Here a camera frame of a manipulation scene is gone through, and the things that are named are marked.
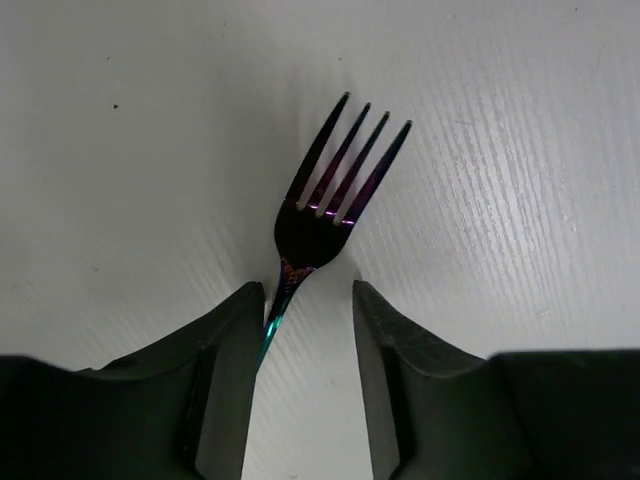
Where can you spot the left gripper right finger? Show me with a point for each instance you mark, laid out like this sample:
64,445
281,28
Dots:
434,411

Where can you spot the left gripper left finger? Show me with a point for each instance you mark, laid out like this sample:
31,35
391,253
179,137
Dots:
178,408

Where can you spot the iridescent metal fork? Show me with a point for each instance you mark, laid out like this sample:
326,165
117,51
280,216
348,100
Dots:
307,237

